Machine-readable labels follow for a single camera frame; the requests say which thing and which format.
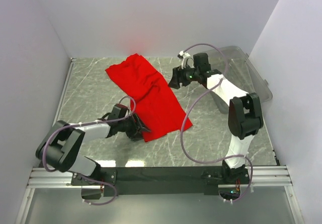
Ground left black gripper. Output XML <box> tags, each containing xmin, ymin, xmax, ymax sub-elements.
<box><xmin>118</xmin><ymin>112</ymin><xmax>151</xmax><ymax>141</ymax></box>

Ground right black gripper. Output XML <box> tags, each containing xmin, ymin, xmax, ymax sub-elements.
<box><xmin>168</xmin><ymin>62</ymin><xmax>200</xmax><ymax>90</ymax></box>

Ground red t shirt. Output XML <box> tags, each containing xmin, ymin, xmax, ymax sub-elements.
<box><xmin>105</xmin><ymin>54</ymin><xmax>186</xmax><ymax>142</ymax></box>

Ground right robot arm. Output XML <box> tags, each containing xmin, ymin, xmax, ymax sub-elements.
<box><xmin>168</xmin><ymin>51</ymin><xmax>264</xmax><ymax>183</ymax></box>

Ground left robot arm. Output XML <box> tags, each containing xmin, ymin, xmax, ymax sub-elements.
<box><xmin>35</xmin><ymin>103</ymin><xmax>150</xmax><ymax>185</ymax></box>

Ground clear plastic bin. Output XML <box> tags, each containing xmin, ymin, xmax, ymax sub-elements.
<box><xmin>206</xmin><ymin>46</ymin><xmax>273</xmax><ymax>103</ymax></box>

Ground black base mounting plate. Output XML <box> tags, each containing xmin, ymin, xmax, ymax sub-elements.
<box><xmin>70</xmin><ymin>166</ymin><xmax>252</xmax><ymax>197</ymax></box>

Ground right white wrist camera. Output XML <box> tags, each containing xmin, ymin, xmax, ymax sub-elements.
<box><xmin>177</xmin><ymin>50</ymin><xmax>191</xmax><ymax>68</ymax></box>

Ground aluminium rail frame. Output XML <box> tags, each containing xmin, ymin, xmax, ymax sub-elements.
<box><xmin>15</xmin><ymin>57</ymin><xmax>305</xmax><ymax>224</ymax></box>

